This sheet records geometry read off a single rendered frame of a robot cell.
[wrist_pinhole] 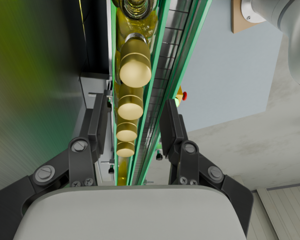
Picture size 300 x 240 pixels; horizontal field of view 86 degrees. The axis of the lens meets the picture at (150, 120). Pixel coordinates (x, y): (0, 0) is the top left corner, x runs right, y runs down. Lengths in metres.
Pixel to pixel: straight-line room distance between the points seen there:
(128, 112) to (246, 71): 0.90
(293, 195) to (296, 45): 7.24
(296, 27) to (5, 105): 0.63
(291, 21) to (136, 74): 0.53
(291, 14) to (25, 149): 0.67
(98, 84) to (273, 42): 0.82
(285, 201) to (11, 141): 7.57
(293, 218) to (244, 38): 6.98
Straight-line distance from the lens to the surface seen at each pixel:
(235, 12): 0.82
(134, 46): 0.19
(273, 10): 0.71
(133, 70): 0.17
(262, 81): 1.16
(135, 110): 0.21
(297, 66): 0.58
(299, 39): 0.62
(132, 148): 0.30
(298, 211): 7.62
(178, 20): 0.46
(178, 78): 0.44
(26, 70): 0.24
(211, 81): 1.00
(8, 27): 0.22
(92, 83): 0.56
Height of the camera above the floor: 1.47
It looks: 39 degrees down
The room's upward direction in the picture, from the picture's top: 176 degrees clockwise
